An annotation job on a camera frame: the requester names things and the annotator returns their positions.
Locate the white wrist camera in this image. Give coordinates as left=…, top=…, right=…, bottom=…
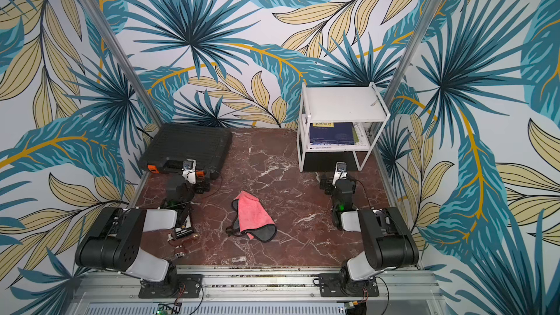
left=332, top=162, right=348, bottom=186
left=182, top=159, right=197, bottom=185

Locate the aluminium front rail frame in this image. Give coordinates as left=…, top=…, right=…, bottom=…
left=65, top=265, right=449, bottom=314

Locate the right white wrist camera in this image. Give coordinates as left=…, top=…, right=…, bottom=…
left=332, top=162, right=348, bottom=186

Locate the black card with yellow pattern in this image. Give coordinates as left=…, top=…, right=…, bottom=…
left=174, top=209, right=195, bottom=240

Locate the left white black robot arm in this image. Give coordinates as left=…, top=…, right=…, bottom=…
left=75, top=169, right=210, bottom=300

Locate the dark blue book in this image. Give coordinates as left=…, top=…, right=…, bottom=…
left=309, top=122, right=355, bottom=145

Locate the black plastic tool case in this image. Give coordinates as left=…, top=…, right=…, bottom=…
left=138, top=123, right=233, bottom=179

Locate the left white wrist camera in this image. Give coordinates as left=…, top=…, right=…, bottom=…
left=182, top=159, right=197, bottom=185

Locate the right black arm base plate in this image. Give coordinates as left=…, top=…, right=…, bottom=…
left=313, top=274, right=379, bottom=298

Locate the pink cloth with black trim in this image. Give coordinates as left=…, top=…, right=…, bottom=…
left=225, top=191, right=277, bottom=243

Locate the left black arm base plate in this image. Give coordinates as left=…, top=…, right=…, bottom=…
left=139, top=274, right=204, bottom=299

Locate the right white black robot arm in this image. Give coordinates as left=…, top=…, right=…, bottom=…
left=316, top=172, right=419, bottom=298

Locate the white green booklet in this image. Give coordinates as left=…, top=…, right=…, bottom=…
left=353, top=122, right=370, bottom=147

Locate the white two-tier bookshelf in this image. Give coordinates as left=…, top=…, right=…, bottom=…
left=296, top=83, right=391, bottom=172

